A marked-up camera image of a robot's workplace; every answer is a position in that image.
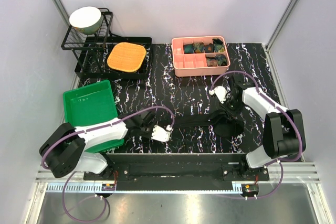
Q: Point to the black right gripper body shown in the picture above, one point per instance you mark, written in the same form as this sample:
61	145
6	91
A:
235	106

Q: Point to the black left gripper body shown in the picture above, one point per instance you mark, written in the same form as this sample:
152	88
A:
146	131

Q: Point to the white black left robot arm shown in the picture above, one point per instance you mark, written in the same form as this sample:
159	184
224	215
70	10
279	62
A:
75	148

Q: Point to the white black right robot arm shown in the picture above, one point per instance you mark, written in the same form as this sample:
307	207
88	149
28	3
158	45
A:
283	136

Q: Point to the black marbled table mat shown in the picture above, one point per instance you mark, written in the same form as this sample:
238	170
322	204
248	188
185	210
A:
183	96

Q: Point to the rolled colourful large tie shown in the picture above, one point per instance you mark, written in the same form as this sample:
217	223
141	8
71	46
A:
216	60

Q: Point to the green plastic tray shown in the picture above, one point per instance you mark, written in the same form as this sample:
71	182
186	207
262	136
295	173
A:
89	105

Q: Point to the rolled black green tie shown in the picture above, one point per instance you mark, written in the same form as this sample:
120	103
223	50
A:
219	45

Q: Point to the rolled orange dark tie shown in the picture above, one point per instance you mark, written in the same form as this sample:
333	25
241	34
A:
209	48

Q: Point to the pink divided organizer box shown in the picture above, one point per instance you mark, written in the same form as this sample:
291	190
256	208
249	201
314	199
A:
189	65

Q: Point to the rolled green patterned tie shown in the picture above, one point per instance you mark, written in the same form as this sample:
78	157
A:
198	47

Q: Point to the orange woven square mat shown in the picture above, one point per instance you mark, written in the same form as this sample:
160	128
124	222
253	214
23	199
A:
126	57

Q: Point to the rolled dark teal tie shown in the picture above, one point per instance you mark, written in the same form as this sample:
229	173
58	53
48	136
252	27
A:
188	49

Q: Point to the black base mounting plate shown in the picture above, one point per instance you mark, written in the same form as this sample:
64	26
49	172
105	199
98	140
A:
217	166

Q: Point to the white green ceramic bowl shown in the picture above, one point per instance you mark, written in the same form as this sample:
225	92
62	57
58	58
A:
86	20

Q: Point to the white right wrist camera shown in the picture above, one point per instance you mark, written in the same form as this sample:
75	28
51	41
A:
220	92

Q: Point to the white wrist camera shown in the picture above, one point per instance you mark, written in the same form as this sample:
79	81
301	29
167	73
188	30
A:
220	92
161	134

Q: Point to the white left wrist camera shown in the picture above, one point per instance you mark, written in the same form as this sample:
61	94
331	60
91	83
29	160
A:
161	134

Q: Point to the black wire dish rack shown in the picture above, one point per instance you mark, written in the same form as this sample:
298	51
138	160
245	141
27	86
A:
92	51

